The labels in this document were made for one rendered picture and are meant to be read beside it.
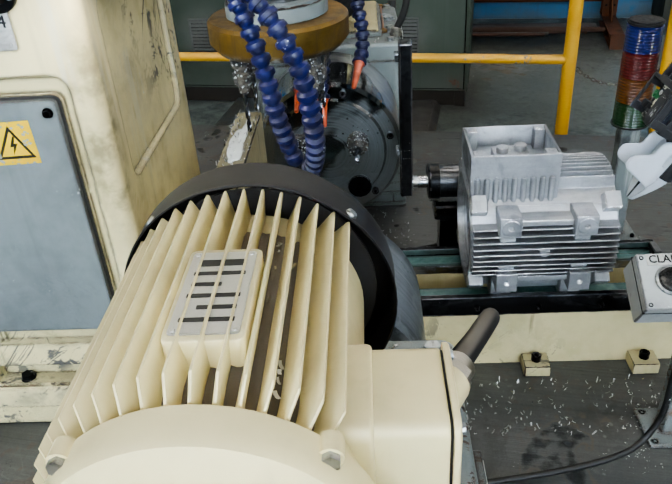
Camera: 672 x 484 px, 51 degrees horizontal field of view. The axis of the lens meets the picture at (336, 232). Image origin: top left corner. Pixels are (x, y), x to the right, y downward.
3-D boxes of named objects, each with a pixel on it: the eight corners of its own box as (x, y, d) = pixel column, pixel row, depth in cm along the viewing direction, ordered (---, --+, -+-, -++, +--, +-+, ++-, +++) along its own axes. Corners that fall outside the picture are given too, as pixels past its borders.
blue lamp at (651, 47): (629, 56, 118) (633, 29, 116) (618, 45, 123) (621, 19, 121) (665, 54, 118) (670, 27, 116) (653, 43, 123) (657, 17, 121)
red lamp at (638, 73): (625, 82, 121) (629, 56, 118) (614, 70, 126) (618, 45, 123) (661, 80, 120) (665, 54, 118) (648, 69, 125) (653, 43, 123)
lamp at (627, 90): (621, 107, 123) (625, 82, 121) (610, 94, 128) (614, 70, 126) (656, 105, 123) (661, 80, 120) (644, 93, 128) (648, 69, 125)
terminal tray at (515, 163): (469, 205, 97) (471, 158, 94) (460, 170, 106) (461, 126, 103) (557, 202, 97) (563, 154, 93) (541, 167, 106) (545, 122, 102)
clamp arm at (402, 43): (397, 197, 117) (394, 44, 103) (396, 188, 119) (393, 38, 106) (418, 196, 116) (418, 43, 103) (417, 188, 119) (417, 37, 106)
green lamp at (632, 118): (617, 130, 125) (621, 107, 123) (607, 117, 130) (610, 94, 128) (651, 129, 125) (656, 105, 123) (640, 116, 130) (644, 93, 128)
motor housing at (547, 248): (469, 312, 102) (474, 196, 92) (454, 241, 118) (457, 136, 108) (610, 308, 101) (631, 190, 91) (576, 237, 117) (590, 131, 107)
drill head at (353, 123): (260, 241, 123) (242, 105, 110) (282, 143, 158) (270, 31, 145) (405, 236, 121) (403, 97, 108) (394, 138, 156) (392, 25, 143)
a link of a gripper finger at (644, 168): (600, 183, 94) (646, 125, 90) (636, 201, 95) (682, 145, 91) (607, 194, 92) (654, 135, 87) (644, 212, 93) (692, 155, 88)
